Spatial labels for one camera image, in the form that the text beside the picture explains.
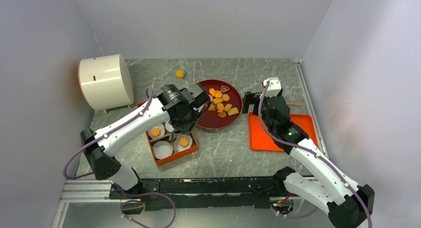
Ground orange leaf cookie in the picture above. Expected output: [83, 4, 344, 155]
[179, 137, 189, 148]
[150, 127, 161, 137]

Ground orange compartment box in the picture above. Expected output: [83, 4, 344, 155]
[145, 121, 199, 166]

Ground orange tray lid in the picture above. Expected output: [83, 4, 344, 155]
[248, 112, 318, 153]

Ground metal tongs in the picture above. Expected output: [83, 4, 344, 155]
[168, 130, 181, 143]

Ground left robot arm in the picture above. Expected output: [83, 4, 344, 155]
[80, 84, 211, 198]

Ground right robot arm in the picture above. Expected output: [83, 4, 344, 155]
[242, 91, 375, 228]

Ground yellow rectangular cookie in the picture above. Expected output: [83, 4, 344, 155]
[227, 107, 239, 116]

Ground dark red round plate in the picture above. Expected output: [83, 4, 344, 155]
[197, 79, 243, 130]

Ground plain round tan cookie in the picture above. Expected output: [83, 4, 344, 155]
[221, 94, 230, 101]

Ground heart outline cookie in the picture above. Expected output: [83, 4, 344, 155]
[220, 85, 230, 93]

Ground orange fish cookie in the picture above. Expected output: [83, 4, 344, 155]
[216, 103, 224, 113]

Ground yellow cube block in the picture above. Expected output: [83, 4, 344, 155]
[175, 70, 186, 79]

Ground chocolate chip round cookie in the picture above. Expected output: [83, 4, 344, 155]
[217, 111, 227, 118]

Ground white paper cup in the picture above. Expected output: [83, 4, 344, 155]
[174, 134, 193, 152]
[152, 141, 174, 160]
[147, 123, 166, 140]

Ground white cylindrical container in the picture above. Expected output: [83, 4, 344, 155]
[78, 54, 134, 114]

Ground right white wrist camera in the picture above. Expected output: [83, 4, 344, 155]
[262, 77, 283, 97]

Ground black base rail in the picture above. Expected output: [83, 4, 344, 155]
[109, 176, 291, 211]

